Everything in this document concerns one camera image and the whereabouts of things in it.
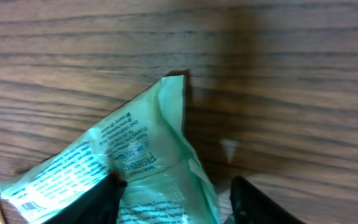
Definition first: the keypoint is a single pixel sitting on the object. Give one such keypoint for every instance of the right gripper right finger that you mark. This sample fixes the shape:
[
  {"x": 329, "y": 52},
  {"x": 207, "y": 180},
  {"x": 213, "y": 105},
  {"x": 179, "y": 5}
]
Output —
[{"x": 251, "y": 206}]

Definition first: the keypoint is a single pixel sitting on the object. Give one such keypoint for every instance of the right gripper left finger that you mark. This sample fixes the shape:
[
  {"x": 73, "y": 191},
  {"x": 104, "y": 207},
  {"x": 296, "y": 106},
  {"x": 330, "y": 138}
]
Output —
[{"x": 99, "y": 205}]

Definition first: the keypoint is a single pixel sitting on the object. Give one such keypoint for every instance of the teal tissue packet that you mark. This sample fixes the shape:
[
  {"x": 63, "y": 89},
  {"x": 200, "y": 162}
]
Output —
[{"x": 142, "y": 141}]

